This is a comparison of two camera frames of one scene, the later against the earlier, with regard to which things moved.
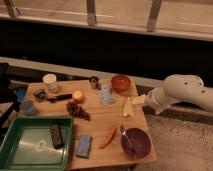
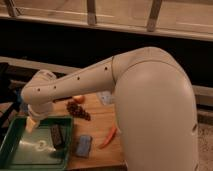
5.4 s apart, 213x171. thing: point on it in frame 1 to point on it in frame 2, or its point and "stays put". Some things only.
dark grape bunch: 77,110 stays put
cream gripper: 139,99 to 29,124
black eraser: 56,136 stays put
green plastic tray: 27,144 stays put
